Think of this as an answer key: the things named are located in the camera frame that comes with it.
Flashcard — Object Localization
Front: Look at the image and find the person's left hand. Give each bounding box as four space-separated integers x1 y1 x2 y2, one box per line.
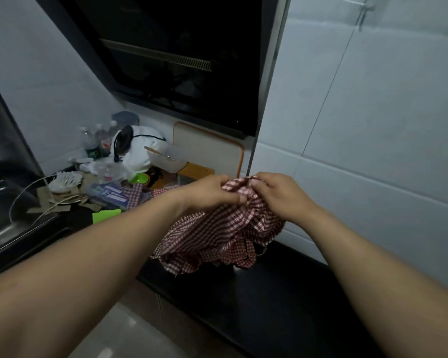
175 174 248 217

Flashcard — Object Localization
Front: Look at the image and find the person's right hand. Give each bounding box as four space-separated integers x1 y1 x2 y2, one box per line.
249 172 314 223

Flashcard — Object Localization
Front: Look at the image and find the red checkered cloth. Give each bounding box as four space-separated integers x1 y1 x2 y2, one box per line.
124 176 286 276

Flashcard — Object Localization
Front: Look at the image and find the person's left forearm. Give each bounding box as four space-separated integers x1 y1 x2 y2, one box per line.
0 190 189 358

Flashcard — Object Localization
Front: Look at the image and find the person's right forearm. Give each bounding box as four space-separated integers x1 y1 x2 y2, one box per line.
289 206 448 358

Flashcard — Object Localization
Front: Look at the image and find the white cutting board orange rim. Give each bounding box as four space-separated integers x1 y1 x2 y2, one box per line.
172 121 245 179

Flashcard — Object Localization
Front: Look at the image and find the translucent plastic container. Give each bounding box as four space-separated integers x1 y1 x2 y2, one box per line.
147 144 188 173

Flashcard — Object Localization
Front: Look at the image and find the wooden spoon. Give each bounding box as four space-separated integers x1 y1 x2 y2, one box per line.
144 146 176 162

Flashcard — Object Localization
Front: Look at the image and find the white rice cooker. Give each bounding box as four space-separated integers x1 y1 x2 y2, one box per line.
112 125 171 173

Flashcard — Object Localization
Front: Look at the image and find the blue packet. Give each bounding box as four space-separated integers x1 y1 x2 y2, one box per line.
87 182 132 211

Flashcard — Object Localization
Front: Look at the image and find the green plastic card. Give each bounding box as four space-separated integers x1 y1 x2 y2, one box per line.
92 209 122 225

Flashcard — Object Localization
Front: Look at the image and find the clear plastic bag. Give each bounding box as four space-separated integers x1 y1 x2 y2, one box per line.
72 156 129 185

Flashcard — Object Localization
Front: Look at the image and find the clear plastic bottle red label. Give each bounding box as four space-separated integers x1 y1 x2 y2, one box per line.
94 124 112 156

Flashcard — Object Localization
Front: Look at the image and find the black range hood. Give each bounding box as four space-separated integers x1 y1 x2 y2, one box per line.
34 0 292 137

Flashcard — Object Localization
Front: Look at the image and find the clear plastic bottle green label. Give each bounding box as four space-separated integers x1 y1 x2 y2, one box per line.
79 127 100 160

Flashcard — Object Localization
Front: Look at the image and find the white crumpled cloth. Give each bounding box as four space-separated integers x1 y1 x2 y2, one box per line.
48 171 83 193

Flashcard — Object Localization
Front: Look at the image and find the brown cardboard piece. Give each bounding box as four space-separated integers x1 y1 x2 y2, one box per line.
27 174 104 215

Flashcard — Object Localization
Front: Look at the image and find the stainless steel sink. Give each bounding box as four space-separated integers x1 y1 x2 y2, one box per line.
0 179 60 258

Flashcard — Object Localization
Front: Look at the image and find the black power cord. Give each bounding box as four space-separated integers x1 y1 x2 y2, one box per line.
113 125 167 163

